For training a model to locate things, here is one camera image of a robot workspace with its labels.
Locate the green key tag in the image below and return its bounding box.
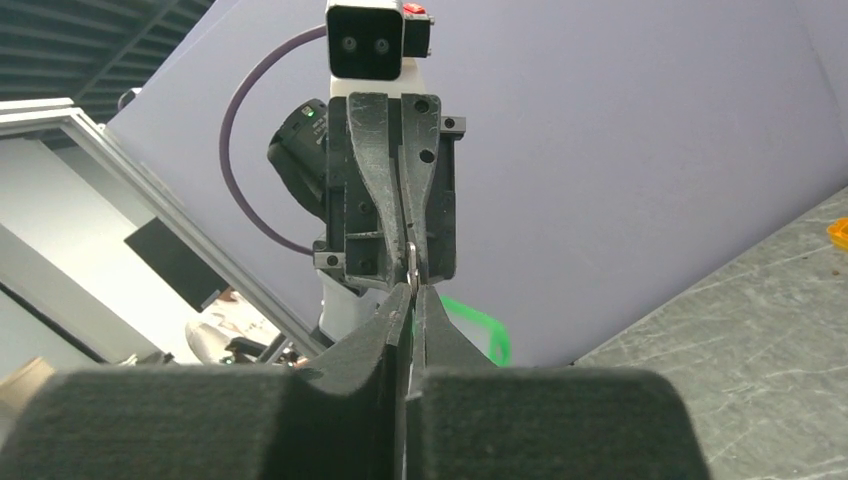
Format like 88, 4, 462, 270
440, 295, 512, 367

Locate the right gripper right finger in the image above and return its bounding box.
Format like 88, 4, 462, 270
402, 286, 710, 479

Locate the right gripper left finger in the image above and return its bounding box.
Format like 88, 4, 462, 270
1, 284, 412, 479

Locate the yellow window brick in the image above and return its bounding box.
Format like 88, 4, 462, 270
826, 217, 848, 251

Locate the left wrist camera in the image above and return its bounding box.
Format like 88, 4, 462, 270
325, 0, 435, 98

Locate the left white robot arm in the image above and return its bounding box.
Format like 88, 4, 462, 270
267, 93, 466, 342

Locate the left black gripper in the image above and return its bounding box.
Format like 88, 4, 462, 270
314, 92, 466, 291

